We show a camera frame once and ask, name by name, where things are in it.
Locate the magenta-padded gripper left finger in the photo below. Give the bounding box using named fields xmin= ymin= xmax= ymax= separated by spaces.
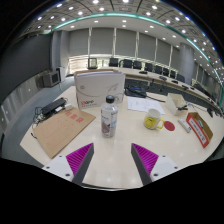
xmin=41 ymin=142 xmax=95 ymax=186

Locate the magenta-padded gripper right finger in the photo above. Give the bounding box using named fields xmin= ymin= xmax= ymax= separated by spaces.
xmin=130 ymin=142 xmax=181 ymax=186

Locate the clear plastic water bottle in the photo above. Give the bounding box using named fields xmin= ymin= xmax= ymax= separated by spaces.
xmin=100 ymin=94 xmax=119 ymax=139

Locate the brown paper envelope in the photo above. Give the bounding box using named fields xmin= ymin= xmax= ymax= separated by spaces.
xmin=32 ymin=107 xmax=97 ymax=160

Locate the white and yellow mug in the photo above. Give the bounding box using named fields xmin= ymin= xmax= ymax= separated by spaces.
xmin=143 ymin=108 xmax=166 ymax=131

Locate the flat round red coaster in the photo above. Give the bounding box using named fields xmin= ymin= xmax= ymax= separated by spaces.
xmin=163 ymin=120 xmax=176 ymax=132

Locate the white remote control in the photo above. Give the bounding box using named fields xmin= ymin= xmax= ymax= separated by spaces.
xmin=177 ymin=117 xmax=192 ymax=134

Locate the white paper sheet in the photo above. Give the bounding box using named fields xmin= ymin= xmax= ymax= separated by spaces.
xmin=126 ymin=95 xmax=166 ymax=116

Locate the black power strip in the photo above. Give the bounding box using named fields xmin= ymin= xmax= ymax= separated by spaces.
xmin=40 ymin=97 xmax=68 ymax=118

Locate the red-edged open cardboard box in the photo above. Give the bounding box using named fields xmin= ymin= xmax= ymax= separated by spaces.
xmin=185 ymin=111 xmax=214 ymax=149

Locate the white open divider box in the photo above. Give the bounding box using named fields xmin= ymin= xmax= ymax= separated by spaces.
xmin=164 ymin=92 xmax=190 ymax=117

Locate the large white printed carton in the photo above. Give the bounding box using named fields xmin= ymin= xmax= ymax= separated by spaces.
xmin=73 ymin=68 xmax=127 ymax=110

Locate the grey box monitor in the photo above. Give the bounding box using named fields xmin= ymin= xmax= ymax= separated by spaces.
xmin=41 ymin=70 xmax=62 ymax=88

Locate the row of black desk microphones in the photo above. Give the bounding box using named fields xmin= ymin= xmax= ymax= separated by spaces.
xmin=138 ymin=69 xmax=191 ymax=90

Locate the row of black office chairs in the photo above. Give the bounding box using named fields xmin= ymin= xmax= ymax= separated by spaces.
xmin=87 ymin=57 xmax=186 ymax=84

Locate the group of ceiling lights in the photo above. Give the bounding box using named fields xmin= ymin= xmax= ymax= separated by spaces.
xmin=33 ymin=0 xmax=224 ymax=78

